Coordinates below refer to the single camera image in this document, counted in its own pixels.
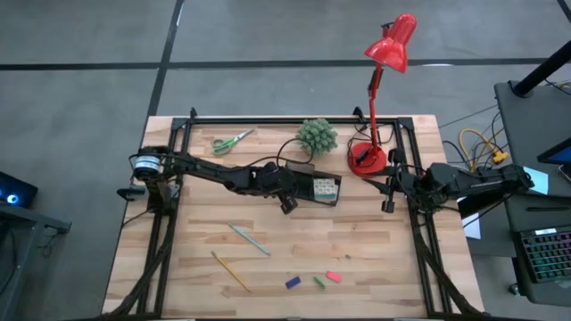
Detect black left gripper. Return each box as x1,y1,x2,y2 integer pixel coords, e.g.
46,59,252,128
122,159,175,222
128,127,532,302
252,160,299,216

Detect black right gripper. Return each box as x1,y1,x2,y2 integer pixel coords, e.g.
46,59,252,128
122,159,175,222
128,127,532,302
363,165,432,213

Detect green-handled scissors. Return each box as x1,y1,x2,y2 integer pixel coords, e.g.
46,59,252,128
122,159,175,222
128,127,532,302
211,128,255,156

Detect teal pencil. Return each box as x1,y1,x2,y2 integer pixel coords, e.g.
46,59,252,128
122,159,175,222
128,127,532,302
228,222,272,258

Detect yellow pencil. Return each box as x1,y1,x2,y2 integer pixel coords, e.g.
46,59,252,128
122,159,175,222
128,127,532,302
211,251,252,293

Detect black mesh desk organizer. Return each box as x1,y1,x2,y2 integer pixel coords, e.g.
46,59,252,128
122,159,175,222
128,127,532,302
285,161,343,208

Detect green artificial succulent plant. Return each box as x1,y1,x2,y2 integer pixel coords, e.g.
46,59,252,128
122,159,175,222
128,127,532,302
295,118,339,157

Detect white paper sheet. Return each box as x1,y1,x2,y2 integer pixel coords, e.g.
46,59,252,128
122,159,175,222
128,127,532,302
461,212,483,241

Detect red desk lamp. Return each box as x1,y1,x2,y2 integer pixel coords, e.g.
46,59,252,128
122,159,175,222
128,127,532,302
346,12,418,177

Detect light blue sticky note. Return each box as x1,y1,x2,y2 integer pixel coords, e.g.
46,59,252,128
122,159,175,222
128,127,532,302
521,165,550,196

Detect grey desk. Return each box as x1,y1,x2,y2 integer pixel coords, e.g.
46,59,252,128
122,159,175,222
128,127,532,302
457,78,571,309

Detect blue-screen laptop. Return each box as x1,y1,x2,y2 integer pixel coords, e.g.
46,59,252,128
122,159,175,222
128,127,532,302
536,136,571,167

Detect backlit keyboard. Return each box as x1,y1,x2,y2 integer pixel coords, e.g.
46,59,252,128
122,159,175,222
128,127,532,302
518,226,571,284

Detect black pole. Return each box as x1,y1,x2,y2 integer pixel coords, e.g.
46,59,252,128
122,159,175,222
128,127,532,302
511,38,571,98

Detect black computer blue light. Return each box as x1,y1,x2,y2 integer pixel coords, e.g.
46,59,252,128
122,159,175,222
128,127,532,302
0,171,39,210

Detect grey stand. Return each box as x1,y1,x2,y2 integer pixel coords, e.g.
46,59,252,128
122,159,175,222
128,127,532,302
0,203,72,321

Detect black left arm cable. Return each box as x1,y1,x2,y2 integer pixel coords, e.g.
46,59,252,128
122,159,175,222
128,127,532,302
247,136,316,169

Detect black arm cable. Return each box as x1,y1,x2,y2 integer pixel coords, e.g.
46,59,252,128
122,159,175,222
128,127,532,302
247,136,316,169
387,149,432,211

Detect black lamp cord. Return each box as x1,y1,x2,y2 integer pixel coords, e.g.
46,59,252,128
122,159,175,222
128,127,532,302
347,116,396,165

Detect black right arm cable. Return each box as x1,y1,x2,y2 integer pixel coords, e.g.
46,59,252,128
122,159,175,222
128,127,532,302
387,149,432,211

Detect black table frame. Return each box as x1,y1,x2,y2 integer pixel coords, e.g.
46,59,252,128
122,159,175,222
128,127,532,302
104,106,485,318

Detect yellow cable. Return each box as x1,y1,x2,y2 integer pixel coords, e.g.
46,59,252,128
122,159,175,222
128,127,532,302
459,128,510,175

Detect black bracket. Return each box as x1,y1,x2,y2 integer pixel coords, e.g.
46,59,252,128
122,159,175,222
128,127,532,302
116,185,147,202

